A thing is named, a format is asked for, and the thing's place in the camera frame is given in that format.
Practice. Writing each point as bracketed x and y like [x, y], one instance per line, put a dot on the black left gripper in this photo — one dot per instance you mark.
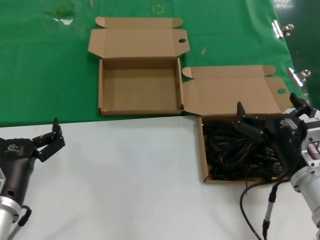
[17, 162]

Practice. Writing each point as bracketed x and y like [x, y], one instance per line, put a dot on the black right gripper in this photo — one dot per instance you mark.
[287, 140]

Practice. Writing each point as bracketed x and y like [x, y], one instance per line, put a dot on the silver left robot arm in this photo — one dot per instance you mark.
[6, 215]

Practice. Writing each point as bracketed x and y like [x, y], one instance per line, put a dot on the brown cardboard box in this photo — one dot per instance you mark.
[140, 85]
[225, 87]

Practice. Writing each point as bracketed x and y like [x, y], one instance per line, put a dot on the silver metal binder clip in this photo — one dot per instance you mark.
[296, 76]
[278, 28]

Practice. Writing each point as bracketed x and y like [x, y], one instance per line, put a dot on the green table cloth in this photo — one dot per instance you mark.
[37, 75]

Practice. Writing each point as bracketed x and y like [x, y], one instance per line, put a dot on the small wooden chip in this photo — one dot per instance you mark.
[203, 51]

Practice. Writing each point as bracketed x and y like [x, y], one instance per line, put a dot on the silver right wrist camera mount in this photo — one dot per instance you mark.
[312, 145]

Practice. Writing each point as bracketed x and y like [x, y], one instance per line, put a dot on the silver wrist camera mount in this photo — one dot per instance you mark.
[2, 177]
[312, 145]

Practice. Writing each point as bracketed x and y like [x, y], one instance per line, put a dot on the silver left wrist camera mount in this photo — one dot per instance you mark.
[2, 177]

